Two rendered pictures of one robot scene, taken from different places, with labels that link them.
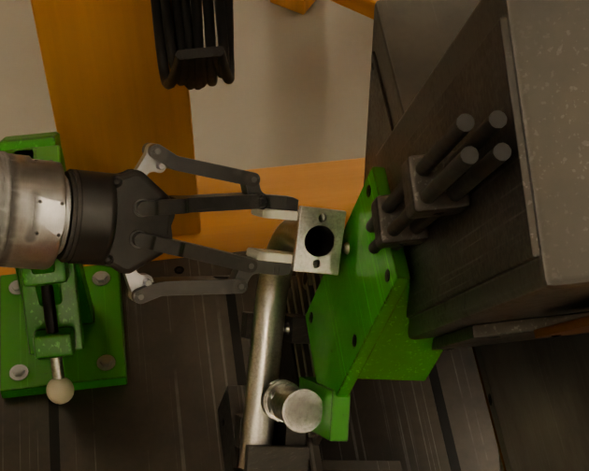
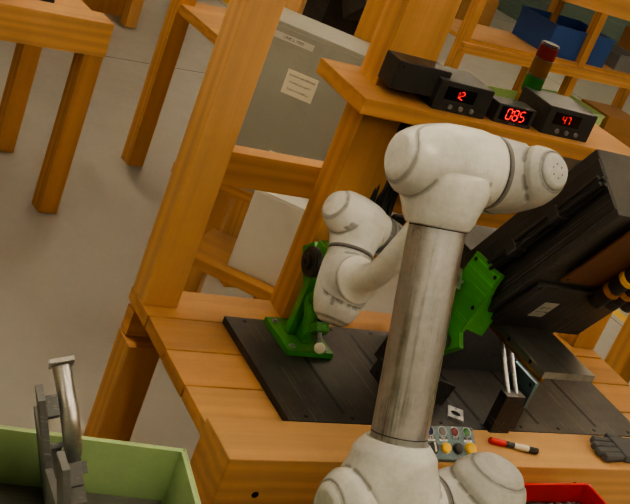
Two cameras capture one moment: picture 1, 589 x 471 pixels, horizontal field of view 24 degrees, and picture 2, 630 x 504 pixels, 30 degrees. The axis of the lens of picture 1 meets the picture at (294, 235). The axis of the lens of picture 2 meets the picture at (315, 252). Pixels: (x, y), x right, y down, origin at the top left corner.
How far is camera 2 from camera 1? 2.03 m
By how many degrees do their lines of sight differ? 36
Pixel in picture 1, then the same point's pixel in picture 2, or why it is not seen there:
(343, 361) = (464, 317)
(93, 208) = not seen: hidden behind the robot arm
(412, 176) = (556, 208)
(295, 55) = not seen: hidden behind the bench
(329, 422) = (457, 341)
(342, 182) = (372, 317)
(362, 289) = (476, 289)
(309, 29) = not seen: hidden behind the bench
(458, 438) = (458, 392)
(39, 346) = (318, 325)
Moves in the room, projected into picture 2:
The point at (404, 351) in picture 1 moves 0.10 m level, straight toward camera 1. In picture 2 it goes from (483, 317) to (495, 339)
